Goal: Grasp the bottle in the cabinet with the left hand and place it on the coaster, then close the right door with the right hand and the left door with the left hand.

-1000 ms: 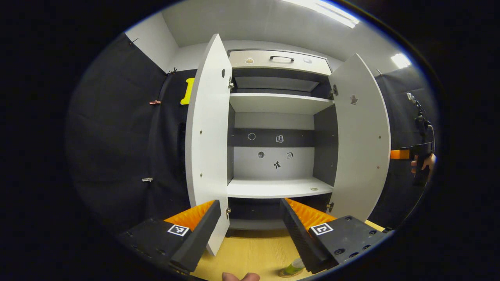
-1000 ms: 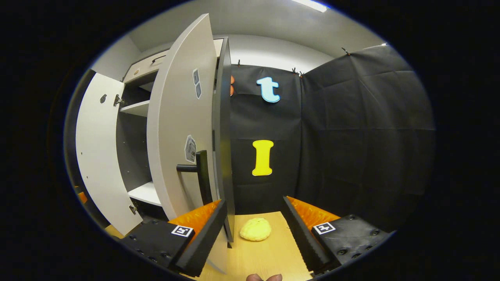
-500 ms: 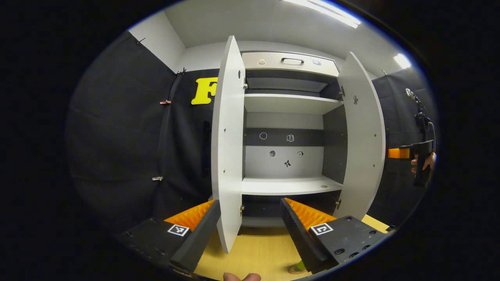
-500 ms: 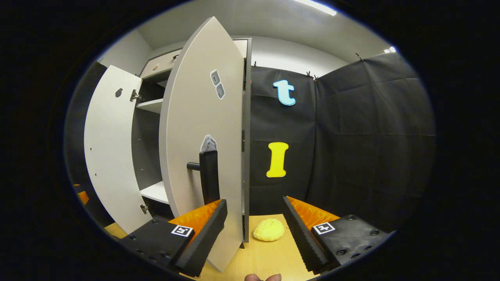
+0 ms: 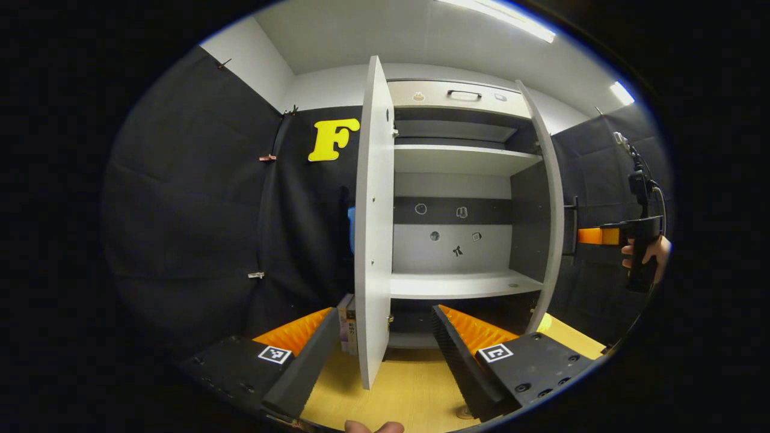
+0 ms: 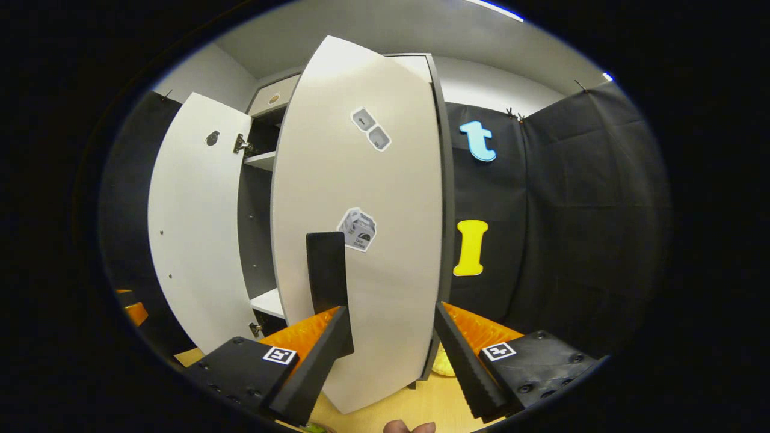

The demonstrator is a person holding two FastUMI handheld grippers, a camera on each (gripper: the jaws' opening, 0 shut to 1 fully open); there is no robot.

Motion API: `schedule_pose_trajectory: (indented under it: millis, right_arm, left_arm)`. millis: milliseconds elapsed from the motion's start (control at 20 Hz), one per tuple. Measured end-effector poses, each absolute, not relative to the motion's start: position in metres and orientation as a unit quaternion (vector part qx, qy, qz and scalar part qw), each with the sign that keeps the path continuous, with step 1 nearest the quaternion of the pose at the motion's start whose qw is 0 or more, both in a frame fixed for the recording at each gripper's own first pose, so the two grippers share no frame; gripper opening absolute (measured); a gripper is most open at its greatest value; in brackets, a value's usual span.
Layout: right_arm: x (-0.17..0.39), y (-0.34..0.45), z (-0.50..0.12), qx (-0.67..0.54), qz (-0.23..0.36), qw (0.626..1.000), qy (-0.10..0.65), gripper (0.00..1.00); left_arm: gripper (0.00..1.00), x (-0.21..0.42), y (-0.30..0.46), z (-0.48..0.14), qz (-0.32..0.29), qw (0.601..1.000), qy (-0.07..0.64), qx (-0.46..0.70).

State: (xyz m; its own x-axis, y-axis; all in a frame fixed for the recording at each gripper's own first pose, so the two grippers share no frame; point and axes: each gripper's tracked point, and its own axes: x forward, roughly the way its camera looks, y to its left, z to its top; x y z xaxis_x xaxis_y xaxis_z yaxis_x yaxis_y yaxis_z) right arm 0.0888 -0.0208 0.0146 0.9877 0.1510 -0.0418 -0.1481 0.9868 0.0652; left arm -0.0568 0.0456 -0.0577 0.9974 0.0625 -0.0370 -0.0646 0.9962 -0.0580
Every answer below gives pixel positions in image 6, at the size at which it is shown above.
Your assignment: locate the white and grey cabinet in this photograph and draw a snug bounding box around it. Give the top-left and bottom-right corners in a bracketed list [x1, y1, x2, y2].
[238, 53, 455, 389]

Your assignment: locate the white cabinet door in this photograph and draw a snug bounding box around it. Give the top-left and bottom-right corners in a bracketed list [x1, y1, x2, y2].
[271, 35, 445, 414]
[147, 91, 253, 355]

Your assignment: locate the black backdrop cloth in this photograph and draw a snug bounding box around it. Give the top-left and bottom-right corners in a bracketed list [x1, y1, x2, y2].
[99, 81, 671, 361]

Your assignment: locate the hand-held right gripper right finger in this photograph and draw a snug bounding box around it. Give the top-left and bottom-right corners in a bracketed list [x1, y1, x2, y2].
[433, 302, 605, 431]

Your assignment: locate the white cabinet drawer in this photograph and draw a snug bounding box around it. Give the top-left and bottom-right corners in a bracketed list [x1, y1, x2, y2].
[248, 73, 301, 118]

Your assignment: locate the black door handle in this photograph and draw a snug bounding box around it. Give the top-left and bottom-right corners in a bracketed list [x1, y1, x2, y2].
[306, 232, 350, 315]

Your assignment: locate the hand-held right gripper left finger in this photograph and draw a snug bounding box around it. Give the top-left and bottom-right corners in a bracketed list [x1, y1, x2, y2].
[183, 306, 354, 426]

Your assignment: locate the long ceiling light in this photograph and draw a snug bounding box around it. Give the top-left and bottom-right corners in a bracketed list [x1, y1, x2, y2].
[466, 0, 524, 23]

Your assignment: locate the yellow bumpy toy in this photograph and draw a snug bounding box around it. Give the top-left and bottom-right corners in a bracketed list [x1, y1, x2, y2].
[432, 346, 458, 378]

